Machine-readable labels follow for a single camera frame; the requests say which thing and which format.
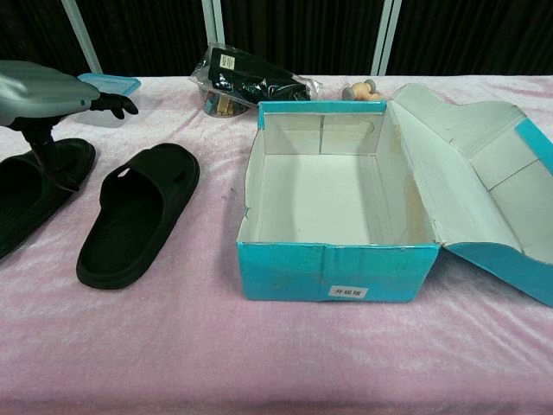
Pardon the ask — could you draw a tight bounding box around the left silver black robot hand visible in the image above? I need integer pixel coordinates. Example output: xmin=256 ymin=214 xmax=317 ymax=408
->
xmin=0 ymin=60 xmax=140 ymax=194

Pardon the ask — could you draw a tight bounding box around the black foam slipper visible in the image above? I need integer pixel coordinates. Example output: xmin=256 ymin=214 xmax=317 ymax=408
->
xmin=0 ymin=137 xmax=97 ymax=260
xmin=76 ymin=143 xmax=200 ymax=290

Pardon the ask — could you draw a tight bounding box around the teal cardboard shoe box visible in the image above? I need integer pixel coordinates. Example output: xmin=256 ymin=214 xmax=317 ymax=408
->
xmin=236 ymin=83 xmax=553 ymax=309

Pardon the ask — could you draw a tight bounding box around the clear container with blue lid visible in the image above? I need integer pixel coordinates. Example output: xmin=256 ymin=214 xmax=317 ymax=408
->
xmin=71 ymin=72 xmax=143 ymax=129

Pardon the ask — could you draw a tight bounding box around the plastic bag of black socks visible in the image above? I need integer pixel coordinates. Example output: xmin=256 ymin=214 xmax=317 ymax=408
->
xmin=188 ymin=41 xmax=323 ymax=118

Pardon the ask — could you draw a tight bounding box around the black curtain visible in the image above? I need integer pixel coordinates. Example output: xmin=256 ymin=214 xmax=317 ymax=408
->
xmin=0 ymin=0 xmax=553 ymax=79

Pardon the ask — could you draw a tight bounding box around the pink velvet tablecloth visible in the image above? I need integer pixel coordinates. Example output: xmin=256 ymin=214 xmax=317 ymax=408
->
xmin=0 ymin=73 xmax=553 ymax=415

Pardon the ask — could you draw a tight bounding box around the small beige toy figure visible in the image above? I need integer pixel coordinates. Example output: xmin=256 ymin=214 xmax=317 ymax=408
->
xmin=341 ymin=80 xmax=382 ymax=104

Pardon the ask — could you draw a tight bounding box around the white metal frame post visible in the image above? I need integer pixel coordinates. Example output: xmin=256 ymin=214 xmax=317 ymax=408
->
xmin=372 ymin=0 xmax=406 ymax=77
xmin=60 ymin=0 xmax=104 ymax=74
xmin=201 ymin=0 xmax=225 ymax=49

